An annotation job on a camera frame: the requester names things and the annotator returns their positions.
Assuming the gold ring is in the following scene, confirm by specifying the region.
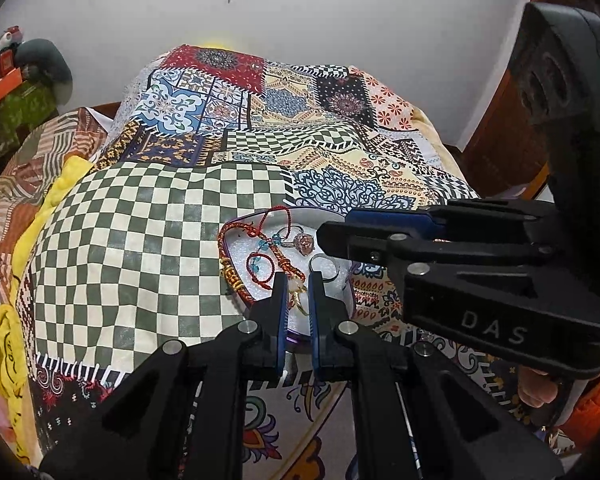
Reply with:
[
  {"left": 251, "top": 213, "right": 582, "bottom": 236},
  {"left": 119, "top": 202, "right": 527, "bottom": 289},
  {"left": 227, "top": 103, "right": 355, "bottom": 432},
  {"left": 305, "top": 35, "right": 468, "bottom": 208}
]
[{"left": 287, "top": 282, "right": 311, "bottom": 319}]

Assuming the person's right hand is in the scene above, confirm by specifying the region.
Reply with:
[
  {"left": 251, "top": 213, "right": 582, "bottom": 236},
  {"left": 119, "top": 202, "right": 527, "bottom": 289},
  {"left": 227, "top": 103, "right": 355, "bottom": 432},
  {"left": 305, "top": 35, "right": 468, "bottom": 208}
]
[{"left": 517, "top": 365, "right": 558, "bottom": 408}]

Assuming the wooden door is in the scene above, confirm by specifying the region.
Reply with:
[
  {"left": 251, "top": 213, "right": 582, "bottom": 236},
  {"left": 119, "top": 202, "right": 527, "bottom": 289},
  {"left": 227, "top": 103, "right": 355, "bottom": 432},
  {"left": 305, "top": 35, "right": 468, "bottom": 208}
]
[{"left": 460, "top": 0, "right": 596, "bottom": 197}]

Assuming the purple heart-shaped tin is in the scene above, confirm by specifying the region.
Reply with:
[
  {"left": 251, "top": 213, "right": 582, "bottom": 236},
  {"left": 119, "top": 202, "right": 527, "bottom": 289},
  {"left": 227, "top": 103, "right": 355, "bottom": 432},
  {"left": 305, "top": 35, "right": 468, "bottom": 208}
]
[{"left": 218, "top": 206, "right": 355, "bottom": 344}]

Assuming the colourful patchwork bedspread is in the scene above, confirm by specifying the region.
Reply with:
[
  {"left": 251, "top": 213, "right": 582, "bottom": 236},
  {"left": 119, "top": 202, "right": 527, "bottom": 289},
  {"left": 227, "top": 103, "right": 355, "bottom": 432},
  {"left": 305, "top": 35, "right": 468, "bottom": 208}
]
[{"left": 7, "top": 43, "right": 577, "bottom": 480}]

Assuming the yellow blanket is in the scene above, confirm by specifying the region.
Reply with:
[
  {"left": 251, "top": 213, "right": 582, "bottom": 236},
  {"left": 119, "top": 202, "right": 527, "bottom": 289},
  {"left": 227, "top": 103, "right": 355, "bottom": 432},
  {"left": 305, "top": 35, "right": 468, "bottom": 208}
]
[{"left": 0, "top": 155, "right": 93, "bottom": 465}]

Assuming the striped brown blanket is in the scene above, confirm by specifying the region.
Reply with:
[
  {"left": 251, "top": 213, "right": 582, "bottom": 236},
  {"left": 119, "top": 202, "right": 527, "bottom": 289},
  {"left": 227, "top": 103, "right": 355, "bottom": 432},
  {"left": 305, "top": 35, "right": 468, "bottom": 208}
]
[{"left": 0, "top": 107, "right": 107, "bottom": 288}]

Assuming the green cloth-covered side table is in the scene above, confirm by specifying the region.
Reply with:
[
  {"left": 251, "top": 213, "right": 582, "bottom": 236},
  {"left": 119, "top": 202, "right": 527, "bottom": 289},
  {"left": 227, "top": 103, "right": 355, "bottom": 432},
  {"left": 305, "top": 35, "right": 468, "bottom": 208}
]
[{"left": 0, "top": 81, "right": 57, "bottom": 158}]

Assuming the orange box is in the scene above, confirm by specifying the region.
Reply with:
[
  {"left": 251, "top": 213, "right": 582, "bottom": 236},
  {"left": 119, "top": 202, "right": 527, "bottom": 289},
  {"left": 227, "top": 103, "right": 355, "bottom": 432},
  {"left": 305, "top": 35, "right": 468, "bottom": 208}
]
[{"left": 0, "top": 67, "right": 22, "bottom": 101}]

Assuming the dark grey cushion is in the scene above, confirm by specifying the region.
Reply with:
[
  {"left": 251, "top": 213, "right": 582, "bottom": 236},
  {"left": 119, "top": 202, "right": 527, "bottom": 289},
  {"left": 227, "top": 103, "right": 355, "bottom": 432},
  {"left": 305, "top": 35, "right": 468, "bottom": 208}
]
[{"left": 15, "top": 38, "right": 73, "bottom": 105}]

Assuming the pile of clutter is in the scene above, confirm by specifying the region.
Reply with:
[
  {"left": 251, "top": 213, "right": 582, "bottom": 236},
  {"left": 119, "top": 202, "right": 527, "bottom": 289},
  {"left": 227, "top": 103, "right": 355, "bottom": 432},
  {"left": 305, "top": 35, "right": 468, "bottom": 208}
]
[{"left": 0, "top": 25, "right": 27, "bottom": 86}]

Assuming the silver ring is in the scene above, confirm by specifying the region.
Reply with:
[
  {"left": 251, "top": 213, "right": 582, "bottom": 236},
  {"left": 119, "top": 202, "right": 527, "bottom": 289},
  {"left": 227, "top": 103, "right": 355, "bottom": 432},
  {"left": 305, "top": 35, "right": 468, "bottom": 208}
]
[{"left": 308, "top": 253, "right": 340, "bottom": 282}]

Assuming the pink stone ring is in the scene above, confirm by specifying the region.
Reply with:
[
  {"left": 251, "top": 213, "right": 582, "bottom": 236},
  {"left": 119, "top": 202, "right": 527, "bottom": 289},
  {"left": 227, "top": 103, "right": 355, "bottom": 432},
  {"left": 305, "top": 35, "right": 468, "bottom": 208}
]
[{"left": 279, "top": 226, "right": 316, "bottom": 257}]

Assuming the red string beaded bracelet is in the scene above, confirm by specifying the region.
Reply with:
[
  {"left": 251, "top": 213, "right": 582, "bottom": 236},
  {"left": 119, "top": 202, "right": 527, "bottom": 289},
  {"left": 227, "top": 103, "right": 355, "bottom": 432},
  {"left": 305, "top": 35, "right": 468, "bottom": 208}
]
[{"left": 244, "top": 204, "right": 294, "bottom": 292}]

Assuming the red braided cord bracelet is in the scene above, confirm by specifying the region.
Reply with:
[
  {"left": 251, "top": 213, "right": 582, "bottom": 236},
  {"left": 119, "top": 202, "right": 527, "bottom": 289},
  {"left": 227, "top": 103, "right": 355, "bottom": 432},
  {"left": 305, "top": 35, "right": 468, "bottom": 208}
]
[{"left": 216, "top": 219, "right": 295, "bottom": 306}]

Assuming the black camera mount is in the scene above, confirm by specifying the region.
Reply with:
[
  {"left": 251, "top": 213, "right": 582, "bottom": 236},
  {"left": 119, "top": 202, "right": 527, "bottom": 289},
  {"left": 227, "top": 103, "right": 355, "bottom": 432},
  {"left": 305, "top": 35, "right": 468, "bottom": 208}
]
[{"left": 508, "top": 2, "right": 600, "bottom": 210}]

